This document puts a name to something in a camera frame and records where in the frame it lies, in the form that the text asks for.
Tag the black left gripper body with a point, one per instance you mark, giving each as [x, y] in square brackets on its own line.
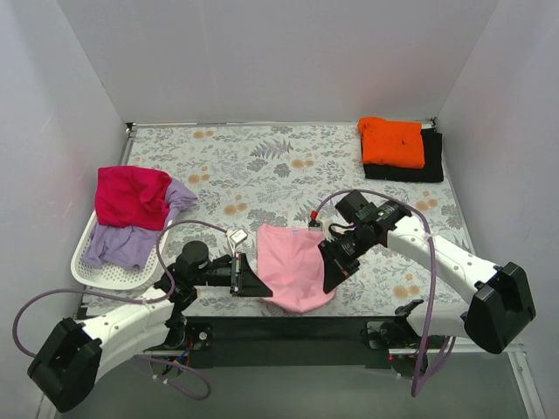
[236, 275]

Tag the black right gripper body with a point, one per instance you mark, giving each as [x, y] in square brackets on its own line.
[342, 251]

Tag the pink t shirt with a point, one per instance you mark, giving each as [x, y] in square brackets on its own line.
[290, 264]

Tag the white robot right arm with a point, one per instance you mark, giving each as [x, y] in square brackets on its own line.
[496, 302]

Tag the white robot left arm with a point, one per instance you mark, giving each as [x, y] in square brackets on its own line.
[76, 355]

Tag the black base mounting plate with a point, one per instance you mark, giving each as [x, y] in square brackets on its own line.
[296, 341]

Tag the lavender t shirt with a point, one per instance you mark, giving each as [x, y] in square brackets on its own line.
[131, 246]

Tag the white plastic basket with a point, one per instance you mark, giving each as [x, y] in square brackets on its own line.
[109, 276]

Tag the red t shirt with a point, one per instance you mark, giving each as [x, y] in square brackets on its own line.
[131, 196]

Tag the floral table cloth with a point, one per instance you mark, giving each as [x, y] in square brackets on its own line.
[247, 176]

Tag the black folded t shirt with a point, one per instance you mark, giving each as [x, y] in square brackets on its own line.
[431, 172]

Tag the orange folded t shirt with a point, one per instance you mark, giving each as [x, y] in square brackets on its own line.
[391, 142]

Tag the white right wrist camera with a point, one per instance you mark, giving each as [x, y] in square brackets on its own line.
[318, 224]

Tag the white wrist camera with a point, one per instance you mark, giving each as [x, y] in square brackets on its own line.
[234, 238]
[318, 224]

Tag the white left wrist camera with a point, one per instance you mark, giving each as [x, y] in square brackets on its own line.
[234, 238]

